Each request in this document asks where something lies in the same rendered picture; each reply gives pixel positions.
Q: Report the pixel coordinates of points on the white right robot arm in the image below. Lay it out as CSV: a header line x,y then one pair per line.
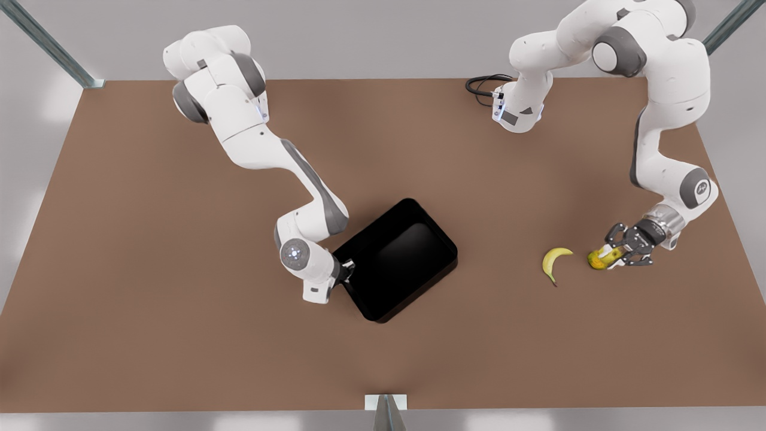
x,y
245,126

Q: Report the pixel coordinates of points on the silver frame post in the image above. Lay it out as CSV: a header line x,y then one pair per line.
x,y
731,23
387,413
51,45

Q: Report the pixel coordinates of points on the black rectangular storage box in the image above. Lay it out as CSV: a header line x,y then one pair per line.
x,y
395,260

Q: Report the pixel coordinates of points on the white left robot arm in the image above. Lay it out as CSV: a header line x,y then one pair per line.
x,y
670,78

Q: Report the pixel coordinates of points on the yellow-green apple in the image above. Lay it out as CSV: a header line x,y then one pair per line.
x,y
596,260

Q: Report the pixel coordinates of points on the yellow banana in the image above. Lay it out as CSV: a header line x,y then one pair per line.
x,y
550,260

